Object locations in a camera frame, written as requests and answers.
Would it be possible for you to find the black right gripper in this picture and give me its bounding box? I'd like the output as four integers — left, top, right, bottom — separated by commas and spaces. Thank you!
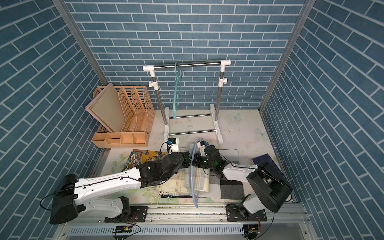
190, 153, 216, 171

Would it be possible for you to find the plaid cream blue scarf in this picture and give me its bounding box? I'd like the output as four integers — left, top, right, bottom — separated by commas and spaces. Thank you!
143, 167, 210, 204

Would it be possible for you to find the light blue clothes hanger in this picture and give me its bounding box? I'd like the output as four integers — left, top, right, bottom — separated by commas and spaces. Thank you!
189, 137, 205, 208

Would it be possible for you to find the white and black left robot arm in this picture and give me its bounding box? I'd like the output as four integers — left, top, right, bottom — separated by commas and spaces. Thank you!
50, 152, 190, 225

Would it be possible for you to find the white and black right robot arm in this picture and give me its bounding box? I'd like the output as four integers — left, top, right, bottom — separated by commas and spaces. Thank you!
191, 142, 292, 221

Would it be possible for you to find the teal green clothes hanger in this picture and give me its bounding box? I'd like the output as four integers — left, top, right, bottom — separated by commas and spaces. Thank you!
172, 63, 183, 120

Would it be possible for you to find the black grey checkered mat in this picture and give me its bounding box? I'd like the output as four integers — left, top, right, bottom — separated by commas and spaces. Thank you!
160, 148, 245, 201

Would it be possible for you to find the yellow illustrated book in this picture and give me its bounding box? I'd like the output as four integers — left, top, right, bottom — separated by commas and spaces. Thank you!
123, 149, 166, 171

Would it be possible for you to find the white and steel clothes rack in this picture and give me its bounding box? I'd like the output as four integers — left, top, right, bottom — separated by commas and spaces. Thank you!
142, 59, 232, 152

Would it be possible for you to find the dark blue notebook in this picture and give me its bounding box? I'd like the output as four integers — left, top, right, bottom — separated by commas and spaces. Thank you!
252, 154, 279, 169

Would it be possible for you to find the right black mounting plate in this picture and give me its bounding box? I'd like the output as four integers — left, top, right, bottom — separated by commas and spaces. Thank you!
226, 204, 268, 222

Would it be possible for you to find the black mounting plate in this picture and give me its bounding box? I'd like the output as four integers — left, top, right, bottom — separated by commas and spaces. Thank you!
104, 206, 148, 224
226, 204, 268, 222

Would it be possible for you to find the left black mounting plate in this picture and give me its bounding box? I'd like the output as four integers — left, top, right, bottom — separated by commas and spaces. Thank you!
104, 206, 148, 224

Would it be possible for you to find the orange plastic file organizer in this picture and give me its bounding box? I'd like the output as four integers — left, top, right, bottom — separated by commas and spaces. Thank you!
92, 86, 155, 149

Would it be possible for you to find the green circuit board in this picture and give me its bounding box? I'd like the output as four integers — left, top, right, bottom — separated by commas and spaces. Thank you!
113, 226, 133, 235

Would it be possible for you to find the beige folder board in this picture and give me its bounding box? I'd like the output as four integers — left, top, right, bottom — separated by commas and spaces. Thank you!
85, 84, 125, 132

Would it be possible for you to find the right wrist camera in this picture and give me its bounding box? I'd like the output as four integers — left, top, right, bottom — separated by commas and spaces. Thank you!
197, 140, 209, 157

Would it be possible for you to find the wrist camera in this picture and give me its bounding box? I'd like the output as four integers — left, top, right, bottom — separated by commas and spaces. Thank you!
197, 140, 209, 157
167, 138, 180, 154

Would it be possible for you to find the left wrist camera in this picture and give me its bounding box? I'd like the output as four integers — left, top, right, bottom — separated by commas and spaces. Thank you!
167, 138, 180, 154

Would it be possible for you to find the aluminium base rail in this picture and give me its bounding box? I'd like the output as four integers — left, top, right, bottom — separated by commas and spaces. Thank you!
53, 203, 317, 240

